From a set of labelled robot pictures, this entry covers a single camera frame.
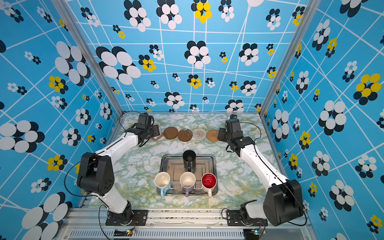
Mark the rusty brown round coaster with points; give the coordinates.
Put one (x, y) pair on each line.
(185, 135)

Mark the dark brown round wooden coaster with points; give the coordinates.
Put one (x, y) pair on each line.
(170, 133)

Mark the white ceramic mug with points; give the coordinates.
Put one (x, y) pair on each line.
(156, 124)

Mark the aluminium corner post right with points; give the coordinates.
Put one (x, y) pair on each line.
(288, 57)

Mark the aluminium corner post left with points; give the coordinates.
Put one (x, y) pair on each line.
(78, 36)

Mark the red interior white mug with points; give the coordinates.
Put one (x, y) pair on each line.
(209, 183)

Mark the aluminium corner post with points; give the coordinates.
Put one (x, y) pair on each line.
(78, 36)
(288, 57)

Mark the white mug purple handle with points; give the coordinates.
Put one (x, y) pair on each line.
(188, 182)

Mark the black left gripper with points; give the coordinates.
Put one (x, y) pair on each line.
(155, 130)

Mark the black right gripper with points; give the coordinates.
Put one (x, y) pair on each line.
(222, 133)

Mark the paw print cork coaster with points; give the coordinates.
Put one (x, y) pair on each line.
(155, 139)

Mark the black metal mug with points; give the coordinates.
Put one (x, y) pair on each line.
(189, 160)

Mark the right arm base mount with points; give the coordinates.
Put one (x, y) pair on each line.
(234, 219)

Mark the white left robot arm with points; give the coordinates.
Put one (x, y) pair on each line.
(96, 173)

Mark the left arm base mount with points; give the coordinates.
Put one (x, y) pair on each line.
(128, 218)

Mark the white mug blue handle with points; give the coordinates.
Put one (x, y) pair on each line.
(163, 182)

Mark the metal serving tray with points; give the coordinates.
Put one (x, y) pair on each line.
(174, 166)

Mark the multicolour woven round coaster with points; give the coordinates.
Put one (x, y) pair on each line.
(199, 134)

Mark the tan rattan round coaster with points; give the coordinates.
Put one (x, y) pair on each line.
(212, 136)

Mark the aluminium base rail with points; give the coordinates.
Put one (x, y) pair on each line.
(178, 224)

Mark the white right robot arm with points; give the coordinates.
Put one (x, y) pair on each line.
(283, 201)

